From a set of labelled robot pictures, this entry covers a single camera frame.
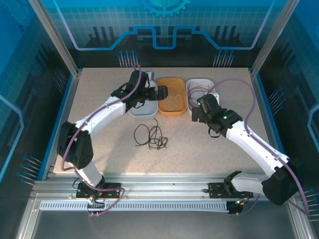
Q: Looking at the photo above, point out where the thin red wire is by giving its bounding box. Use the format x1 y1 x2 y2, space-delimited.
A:
186 83 215 110

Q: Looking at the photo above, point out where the thin black wire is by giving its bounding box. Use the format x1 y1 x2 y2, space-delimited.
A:
148 118 168 150
134 123 150 147

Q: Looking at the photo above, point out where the orange plastic bin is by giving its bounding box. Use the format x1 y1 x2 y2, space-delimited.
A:
157 77 187 117

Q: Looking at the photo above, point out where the white plastic bin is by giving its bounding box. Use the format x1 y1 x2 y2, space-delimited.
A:
129 79 159 118
186 78 218 117

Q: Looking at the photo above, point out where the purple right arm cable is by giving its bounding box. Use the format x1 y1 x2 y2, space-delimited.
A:
211 78 310 216

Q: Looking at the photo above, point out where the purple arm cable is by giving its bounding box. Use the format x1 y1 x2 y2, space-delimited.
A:
61 63 125 217
211 78 310 216

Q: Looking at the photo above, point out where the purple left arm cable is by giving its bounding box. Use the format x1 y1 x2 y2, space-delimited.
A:
61 63 125 217

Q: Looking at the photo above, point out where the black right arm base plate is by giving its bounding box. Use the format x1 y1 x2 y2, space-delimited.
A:
208 182 254 199

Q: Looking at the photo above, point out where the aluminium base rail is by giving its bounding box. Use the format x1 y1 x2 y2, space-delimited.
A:
32 171 300 203

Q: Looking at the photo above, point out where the white slotted cable duct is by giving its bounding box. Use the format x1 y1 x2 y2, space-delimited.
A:
39 201 230 213

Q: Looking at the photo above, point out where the aluminium frame post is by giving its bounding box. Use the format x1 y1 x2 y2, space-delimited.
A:
250 0 300 78
27 0 83 75

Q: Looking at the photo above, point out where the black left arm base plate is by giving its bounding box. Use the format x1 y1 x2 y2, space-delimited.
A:
76 182 122 200

